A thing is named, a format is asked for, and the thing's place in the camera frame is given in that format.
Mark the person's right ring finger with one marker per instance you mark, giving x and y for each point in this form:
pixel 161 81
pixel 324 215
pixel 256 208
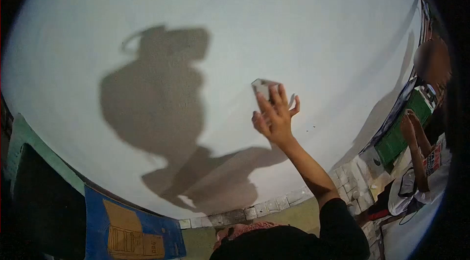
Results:
pixel 283 94

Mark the person's right thumb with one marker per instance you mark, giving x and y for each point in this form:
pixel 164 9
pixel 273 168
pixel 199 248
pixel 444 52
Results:
pixel 257 120

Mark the green carton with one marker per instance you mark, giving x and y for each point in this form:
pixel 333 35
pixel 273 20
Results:
pixel 400 131

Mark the grey sanding block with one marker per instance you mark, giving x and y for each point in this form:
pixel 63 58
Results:
pixel 262 87

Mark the person's right little finger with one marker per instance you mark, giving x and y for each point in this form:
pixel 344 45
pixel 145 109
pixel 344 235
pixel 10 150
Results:
pixel 295 105

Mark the green door frame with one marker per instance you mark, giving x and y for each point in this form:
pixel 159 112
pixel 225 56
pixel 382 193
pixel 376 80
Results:
pixel 33 138

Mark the person's body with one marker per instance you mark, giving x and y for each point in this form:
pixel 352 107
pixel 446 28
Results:
pixel 293 243

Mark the person's right middle finger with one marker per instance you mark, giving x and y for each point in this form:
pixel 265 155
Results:
pixel 274 96

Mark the person's right hand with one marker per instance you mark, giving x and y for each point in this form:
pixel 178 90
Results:
pixel 277 122

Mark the person's right index finger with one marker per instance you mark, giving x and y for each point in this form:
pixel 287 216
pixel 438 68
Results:
pixel 263 103

